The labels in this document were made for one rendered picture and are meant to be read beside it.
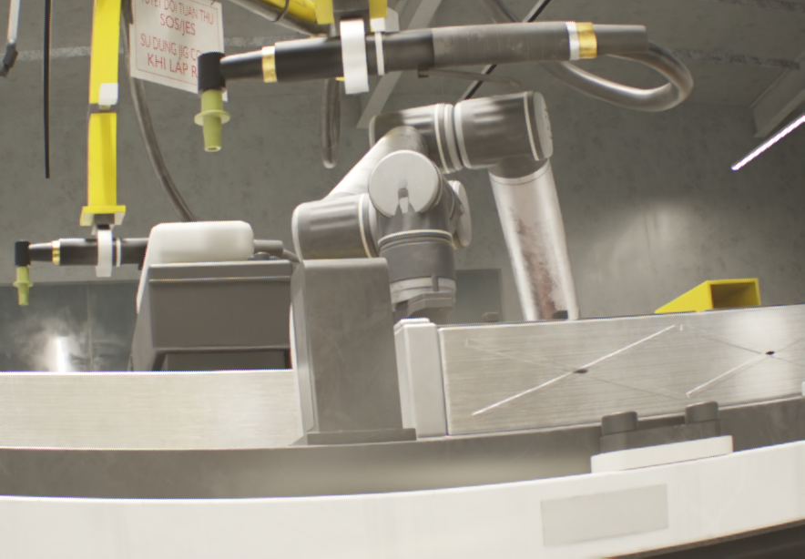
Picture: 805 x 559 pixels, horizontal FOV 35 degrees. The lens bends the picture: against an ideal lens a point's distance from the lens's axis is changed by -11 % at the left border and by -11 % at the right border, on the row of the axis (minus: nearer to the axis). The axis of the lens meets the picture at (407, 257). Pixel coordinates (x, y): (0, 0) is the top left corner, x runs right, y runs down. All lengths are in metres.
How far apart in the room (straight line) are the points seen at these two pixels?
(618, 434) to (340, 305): 0.22
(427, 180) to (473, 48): 0.57
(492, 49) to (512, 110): 1.39
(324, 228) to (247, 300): 0.89
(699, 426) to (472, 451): 0.17
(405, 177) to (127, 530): 1.24
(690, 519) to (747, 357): 0.32
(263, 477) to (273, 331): 0.42
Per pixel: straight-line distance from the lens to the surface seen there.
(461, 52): 1.49
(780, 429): 1.08
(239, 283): 1.35
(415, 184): 2.03
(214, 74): 1.50
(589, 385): 1.20
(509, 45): 1.49
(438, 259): 2.01
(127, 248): 2.34
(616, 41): 1.51
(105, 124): 2.40
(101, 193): 2.36
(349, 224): 2.21
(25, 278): 2.33
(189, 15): 2.75
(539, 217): 2.99
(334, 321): 0.97
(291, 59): 1.48
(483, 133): 2.87
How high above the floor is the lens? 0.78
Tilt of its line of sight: 13 degrees up
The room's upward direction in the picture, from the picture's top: 5 degrees counter-clockwise
